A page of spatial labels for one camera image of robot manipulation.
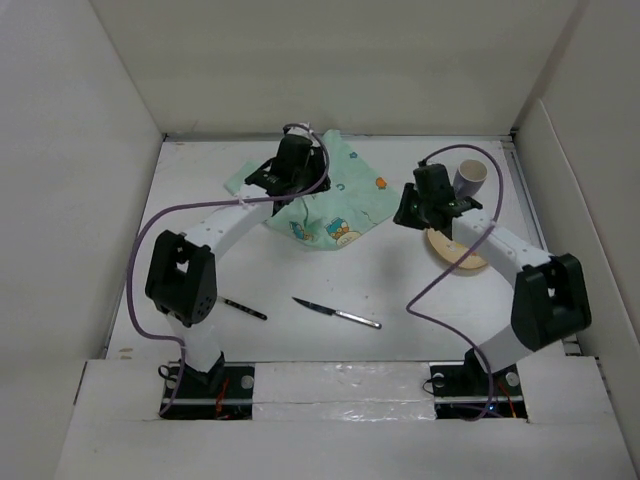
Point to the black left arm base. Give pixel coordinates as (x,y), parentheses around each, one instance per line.
(223,394)

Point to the beige patterned plate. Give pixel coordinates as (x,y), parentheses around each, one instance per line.
(445,253)

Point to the steak knife black blade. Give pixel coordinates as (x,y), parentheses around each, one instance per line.
(338,313)

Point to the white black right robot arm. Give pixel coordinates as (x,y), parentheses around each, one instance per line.
(550,300)

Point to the silver fork black handle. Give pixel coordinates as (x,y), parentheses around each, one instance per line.
(242,308)

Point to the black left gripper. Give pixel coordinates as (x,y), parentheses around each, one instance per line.
(316,164)

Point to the mint green cartoon cloth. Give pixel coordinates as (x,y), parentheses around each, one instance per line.
(359,198)

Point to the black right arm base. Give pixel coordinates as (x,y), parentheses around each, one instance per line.
(461,390)

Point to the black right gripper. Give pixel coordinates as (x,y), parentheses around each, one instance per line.
(403,215)

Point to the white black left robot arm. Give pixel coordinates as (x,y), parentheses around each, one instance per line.
(182,278)

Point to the purple ceramic cup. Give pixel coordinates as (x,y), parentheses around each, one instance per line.
(469,178)

